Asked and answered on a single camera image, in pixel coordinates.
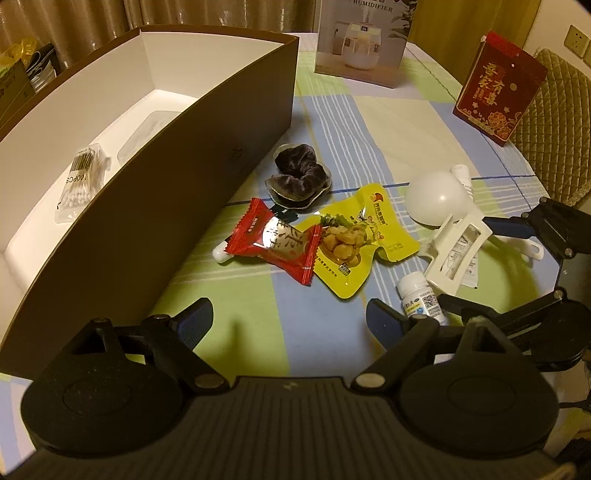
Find brown cardboard storage box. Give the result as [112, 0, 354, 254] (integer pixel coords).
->
[0, 25, 300, 377]

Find red candy packet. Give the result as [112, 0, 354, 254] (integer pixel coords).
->
[225, 198, 324, 287]

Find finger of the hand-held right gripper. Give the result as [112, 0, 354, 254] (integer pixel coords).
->
[437, 287, 572, 339]
[483, 198, 591, 262]

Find white hair claw clip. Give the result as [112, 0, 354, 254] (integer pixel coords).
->
[424, 213, 492, 296]

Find yellow snack packet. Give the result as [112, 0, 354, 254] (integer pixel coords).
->
[295, 184, 422, 301]

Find small white tube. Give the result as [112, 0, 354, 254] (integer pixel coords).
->
[450, 164, 474, 197]

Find beige curtain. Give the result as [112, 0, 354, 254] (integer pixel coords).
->
[0, 0, 324, 65]

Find quilted chair cushion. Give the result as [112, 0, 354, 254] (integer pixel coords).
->
[510, 47, 591, 208]

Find wall socket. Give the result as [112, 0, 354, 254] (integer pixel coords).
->
[564, 24, 591, 58]

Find clear floss pick box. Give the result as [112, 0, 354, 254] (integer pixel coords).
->
[116, 111, 183, 167]

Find humidifier carton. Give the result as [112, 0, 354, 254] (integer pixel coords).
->
[315, 0, 419, 89]

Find white pill bottle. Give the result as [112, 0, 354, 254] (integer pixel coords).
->
[398, 271, 448, 326]

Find clear cotton swab pack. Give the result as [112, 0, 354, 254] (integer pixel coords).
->
[55, 144, 112, 223]

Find yellow plastic bag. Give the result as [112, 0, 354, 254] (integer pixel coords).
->
[0, 37, 38, 70]

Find white plastic spoon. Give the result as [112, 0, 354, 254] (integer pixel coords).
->
[405, 170, 544, 261]

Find dark shopping bag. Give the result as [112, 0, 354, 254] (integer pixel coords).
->
[27, 43, 63, 86]

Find dark velvet scrunchie in wrapper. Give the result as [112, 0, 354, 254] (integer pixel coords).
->
[265, 143, 333, 213]

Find red gift box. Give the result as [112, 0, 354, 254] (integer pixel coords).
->
[451, 31, 549, 147]

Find printed cardboard box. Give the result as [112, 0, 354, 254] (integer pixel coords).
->
[0, 62, 35, 121]

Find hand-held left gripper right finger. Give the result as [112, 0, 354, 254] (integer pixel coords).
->
[352, 299, 522, 393]

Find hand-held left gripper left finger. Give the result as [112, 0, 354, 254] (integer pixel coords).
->
[69, 298, 230, 396]

